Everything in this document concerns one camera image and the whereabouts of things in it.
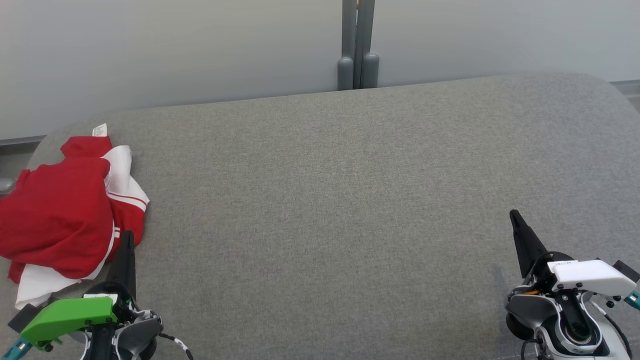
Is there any red shorts white hem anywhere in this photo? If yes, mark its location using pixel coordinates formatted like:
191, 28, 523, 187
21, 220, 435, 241
0, 159, 121, 282

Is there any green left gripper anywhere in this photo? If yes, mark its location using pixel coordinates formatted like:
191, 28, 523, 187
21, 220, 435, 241
20, 230, 138, 351

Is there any grey fabric sofa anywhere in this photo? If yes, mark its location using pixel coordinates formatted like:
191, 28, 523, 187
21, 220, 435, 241
0, 72, 640, 360

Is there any grey partition post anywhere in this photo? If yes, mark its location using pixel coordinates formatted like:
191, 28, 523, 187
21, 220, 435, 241
337, 0, 357, 91
354, 0, 380, 90

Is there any red white basketball jersey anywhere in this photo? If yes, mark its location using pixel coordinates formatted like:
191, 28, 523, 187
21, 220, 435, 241
14, 122, 151, 311

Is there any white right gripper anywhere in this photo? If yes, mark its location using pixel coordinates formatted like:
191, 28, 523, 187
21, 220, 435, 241
509, 210, 637, 296

